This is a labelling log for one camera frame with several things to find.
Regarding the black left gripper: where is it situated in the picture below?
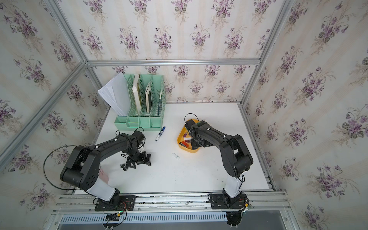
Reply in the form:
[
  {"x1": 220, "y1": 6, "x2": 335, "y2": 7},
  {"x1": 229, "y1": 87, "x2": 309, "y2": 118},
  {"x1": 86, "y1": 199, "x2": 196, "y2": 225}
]
[{"x1": 125, "y1": 148, "x2": 152, "y2": 169}]

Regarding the yellow plastic storage box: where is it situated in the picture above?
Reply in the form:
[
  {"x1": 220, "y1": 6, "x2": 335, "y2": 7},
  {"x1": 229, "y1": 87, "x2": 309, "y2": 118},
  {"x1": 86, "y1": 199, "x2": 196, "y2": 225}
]
[{"x1": 177, "y1": 126, "x2": 199, "y2": 153}]

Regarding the small black usb pair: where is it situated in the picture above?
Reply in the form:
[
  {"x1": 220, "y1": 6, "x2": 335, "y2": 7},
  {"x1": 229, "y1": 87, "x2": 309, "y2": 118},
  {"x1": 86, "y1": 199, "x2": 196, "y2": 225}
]
[{"x1": 120, "y1": 164, "x2": 128, "y2": 172}]

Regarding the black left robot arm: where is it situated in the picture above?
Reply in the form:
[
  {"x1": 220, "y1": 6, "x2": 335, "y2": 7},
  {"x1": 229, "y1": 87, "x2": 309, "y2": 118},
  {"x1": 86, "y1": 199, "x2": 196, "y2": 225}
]
[{"x1": 60, "y1": 130, "x2": 151, "y2": 206}]

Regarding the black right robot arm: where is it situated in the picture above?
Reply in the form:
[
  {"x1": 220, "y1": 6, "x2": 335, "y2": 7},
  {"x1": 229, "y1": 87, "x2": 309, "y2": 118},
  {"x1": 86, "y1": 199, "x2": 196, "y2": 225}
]
[{"x1": 185, "y1": 119, "x2": 254, "y2": 199}]

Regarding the blue white marker pen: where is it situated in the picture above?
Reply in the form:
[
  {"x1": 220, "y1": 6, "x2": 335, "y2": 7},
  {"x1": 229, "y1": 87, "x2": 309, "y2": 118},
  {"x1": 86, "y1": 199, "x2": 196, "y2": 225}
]
[{"x1": 155, "y1": 126, "x2": 166, "y2": 141}]

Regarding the pink pen cup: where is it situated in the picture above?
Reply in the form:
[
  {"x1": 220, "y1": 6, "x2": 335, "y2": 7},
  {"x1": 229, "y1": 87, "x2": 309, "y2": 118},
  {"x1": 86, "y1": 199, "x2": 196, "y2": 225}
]
[{"x1": 99, "y1": 169, "x2": 109, "y2": 184}]

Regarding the dark pen in organizer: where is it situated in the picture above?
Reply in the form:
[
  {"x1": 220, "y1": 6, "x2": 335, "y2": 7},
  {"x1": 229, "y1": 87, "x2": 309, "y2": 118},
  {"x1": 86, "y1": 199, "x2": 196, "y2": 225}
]
[{"x1": 157, "y1": 90, "x2": 163, "y2": 116}]

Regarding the green desk file organizer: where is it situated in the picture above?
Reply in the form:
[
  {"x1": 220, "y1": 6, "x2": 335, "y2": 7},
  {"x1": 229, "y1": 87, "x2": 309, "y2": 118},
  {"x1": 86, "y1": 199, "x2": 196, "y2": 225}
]
[{"x1": 114, "y1": 74, "x2": 166, "y2": 131}]

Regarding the beige notebook in organizer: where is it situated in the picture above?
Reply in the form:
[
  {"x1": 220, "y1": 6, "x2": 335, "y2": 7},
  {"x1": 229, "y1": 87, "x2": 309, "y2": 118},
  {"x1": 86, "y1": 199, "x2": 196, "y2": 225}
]
[{"x1": 145, "y1": 83, "x2": 151, "y2": 114}]

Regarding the white book in organizer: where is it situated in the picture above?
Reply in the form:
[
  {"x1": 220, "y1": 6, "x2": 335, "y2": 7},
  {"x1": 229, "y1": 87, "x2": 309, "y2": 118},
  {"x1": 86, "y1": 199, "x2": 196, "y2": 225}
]
[{"x1": 132, "y1": 74, "x2": 141, "y2": 115}]

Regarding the white paper stack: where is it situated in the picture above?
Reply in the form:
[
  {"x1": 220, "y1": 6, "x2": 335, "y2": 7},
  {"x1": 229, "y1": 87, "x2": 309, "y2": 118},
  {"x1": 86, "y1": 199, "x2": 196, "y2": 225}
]
[{"x1": 98, "y1": 73, "x2": 131, "y2": 117}]

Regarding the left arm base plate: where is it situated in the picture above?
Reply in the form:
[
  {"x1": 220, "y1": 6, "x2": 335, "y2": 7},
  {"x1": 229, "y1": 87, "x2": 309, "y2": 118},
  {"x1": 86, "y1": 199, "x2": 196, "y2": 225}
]
[{"x1": 94, "y1": 195, "x2": 137, "y2": 212}]

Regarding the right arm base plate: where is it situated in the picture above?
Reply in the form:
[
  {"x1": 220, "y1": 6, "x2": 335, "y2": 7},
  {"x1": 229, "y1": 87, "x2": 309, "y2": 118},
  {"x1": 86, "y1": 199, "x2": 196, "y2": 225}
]
[{"x1": 207, "y1": 193, "x2": 249, "y2": 210}]

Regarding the aluminium front rail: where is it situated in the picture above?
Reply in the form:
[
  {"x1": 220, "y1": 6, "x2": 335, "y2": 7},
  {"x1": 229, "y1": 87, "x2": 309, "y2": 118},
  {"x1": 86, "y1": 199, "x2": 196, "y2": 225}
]
[{"x1": 51, "y1": 190, "x2": 291, "y2": 214}]

